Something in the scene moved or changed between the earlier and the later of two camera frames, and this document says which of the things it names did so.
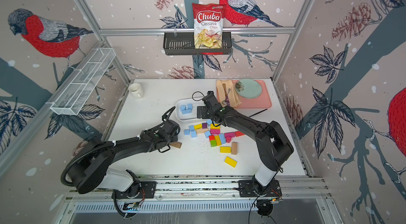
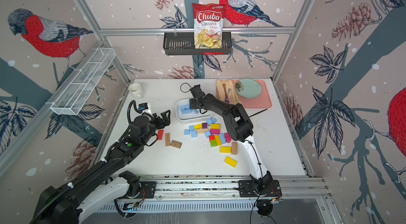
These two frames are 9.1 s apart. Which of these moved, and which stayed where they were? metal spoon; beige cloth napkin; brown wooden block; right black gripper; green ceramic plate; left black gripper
Moved: right black gripper; left black gripper
Stayed: metal spoon; brown wooden block; green ceramic plate; beige cloth napkin
